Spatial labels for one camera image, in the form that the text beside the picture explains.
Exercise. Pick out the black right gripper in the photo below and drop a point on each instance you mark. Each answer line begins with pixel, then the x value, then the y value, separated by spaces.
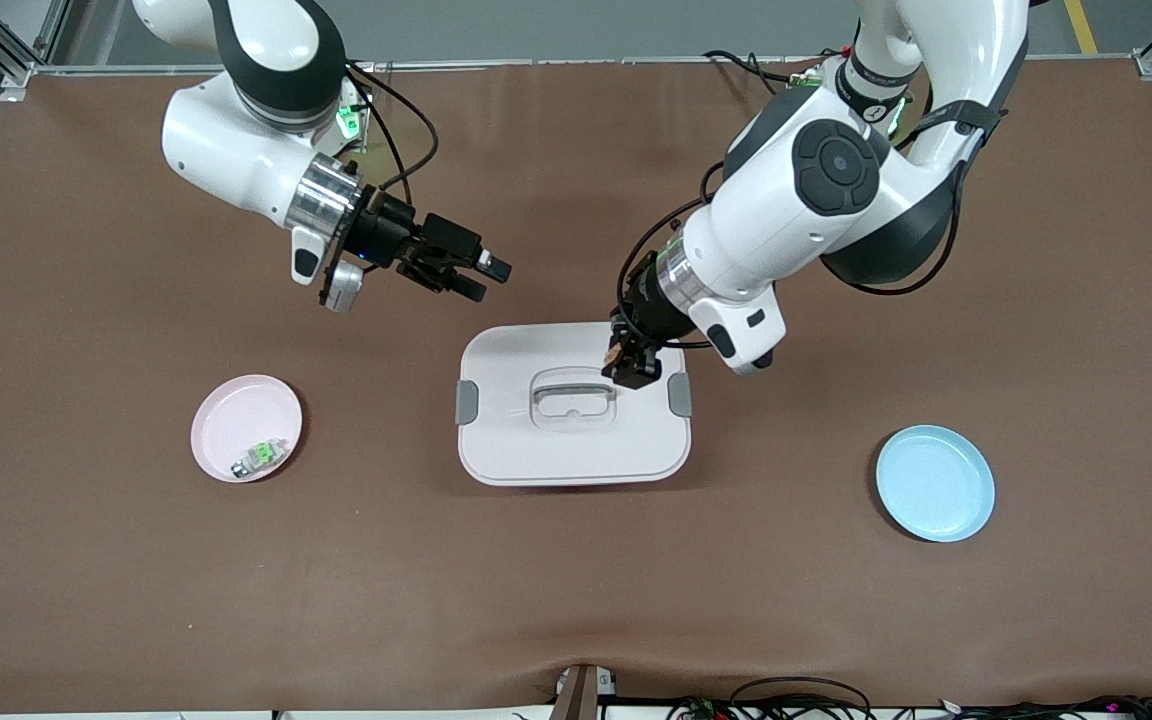
pixel 392 236

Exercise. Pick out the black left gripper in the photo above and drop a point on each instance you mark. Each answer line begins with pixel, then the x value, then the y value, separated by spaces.
pixel 648 312

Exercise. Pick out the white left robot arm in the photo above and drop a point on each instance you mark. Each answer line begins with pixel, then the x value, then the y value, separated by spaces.
pixel 836 170

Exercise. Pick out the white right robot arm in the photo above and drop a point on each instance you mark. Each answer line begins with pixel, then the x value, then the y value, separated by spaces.
pixel 226 150

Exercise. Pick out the grey box clip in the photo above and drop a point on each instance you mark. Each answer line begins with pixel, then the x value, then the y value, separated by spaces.
pixel 680 394
pixel 467 402

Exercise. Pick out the white lidded storage box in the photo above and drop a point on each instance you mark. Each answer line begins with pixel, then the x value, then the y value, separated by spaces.
pixel 576 450

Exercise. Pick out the brown table mat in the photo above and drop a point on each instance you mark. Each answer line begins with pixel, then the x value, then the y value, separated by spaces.
pixel 576 580

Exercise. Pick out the pink round plate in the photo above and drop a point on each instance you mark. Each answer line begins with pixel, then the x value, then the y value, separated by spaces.
pixel 236 420

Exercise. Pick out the light blue round plate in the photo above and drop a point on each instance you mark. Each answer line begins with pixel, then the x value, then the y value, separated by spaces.
pixel 936 485

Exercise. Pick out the silver table edge rail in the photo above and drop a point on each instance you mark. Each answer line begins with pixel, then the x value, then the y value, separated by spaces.
pixel 536 64

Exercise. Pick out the green and silver switch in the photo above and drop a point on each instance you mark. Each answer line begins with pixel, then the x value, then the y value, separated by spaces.
pixel 261 456

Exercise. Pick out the aluminium camera mount extrusion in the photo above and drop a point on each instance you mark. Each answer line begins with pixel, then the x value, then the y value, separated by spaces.
pixel 584 695

